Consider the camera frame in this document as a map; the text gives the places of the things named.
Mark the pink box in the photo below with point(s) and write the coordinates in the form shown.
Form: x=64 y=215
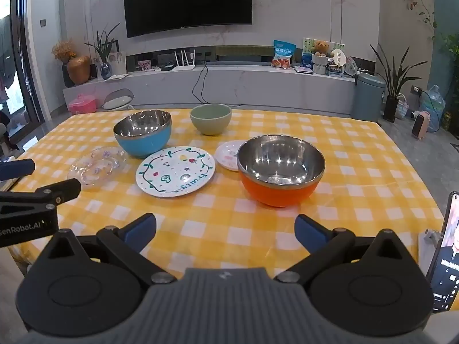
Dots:
x=83 y=105

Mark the bushy green plant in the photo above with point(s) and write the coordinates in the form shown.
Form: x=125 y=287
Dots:
x=451 y=50

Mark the dried flower bouquet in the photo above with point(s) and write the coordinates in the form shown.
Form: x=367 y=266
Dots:
x=64 y=50

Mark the potted plant in black pot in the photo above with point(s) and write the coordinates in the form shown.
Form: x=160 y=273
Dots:
x=391 y=107

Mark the pink space heater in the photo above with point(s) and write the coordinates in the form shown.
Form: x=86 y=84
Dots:
x=421 y=123

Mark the black set-top box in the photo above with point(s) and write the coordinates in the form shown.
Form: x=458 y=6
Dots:
x=167 y=67

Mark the white router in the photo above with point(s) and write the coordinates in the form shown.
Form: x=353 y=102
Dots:
x=183 y=67

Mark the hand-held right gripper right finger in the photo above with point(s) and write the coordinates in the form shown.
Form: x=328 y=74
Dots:
x=309 y=230

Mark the smartphone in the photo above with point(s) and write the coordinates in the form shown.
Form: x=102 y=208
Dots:
x=448 y=258

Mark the green printed box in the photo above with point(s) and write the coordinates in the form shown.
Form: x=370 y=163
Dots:
x=307 y=48

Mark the blue steel bowl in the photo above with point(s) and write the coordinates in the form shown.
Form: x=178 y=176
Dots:
x=143 y=147

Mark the brown teddy bear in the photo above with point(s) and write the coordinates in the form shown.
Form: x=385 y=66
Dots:
x=321 y=48

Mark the grey white oval appliance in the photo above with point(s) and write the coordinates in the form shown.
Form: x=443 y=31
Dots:
x=116 y=100

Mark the green ceramic bowl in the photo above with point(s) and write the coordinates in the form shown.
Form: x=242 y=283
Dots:
x=211 y=125

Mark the orange steel bowl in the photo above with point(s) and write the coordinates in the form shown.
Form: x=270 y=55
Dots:
x=276 y=193

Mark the white hand fan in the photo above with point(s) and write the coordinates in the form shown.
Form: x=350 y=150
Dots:
x=337 y=57

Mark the black wall television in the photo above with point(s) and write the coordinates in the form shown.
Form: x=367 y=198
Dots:
x=186 y=0

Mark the blue-grey trash bin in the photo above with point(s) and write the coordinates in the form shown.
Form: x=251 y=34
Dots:
x=367 y=96

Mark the grey wrapped bouquet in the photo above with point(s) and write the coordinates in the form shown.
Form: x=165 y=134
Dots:
x=321 y=65

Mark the white painted plate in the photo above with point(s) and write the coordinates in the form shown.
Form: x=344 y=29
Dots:
x=172 y=172

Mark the yellow checked tablecloth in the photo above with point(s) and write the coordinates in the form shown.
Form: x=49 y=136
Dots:
x=215 y=222

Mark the round patterned fan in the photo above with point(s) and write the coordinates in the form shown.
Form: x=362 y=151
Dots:
x=351 y=66

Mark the woven basket bag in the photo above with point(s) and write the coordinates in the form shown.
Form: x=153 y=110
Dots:
x=402 y=109

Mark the blue plastic bag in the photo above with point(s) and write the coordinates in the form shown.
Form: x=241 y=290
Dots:
x=435 y=104

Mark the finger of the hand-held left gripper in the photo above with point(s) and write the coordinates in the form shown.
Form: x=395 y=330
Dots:
x=18 y=168
x=53 y=191

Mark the white phone stand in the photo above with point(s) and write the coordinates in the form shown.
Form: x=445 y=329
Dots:
x=428 y=251

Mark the clear glass cartoon plate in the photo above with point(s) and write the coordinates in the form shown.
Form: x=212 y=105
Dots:
x=96 y=168

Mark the gold vase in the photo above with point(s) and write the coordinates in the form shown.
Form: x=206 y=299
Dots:
x=79 y=71

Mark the white photo frame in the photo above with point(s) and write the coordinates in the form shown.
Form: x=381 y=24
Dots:
x=117 y=62

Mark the plant in blue glass vase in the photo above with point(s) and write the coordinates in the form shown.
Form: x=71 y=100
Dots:
x=106 y=70

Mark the small white pink plate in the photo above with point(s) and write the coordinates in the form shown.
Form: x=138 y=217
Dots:
x=226 y=156

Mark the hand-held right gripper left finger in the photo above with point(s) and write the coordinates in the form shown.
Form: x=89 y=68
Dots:
x=141 y=227

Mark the blue snack bag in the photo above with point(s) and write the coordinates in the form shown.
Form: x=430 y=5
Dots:
x=283 y=55

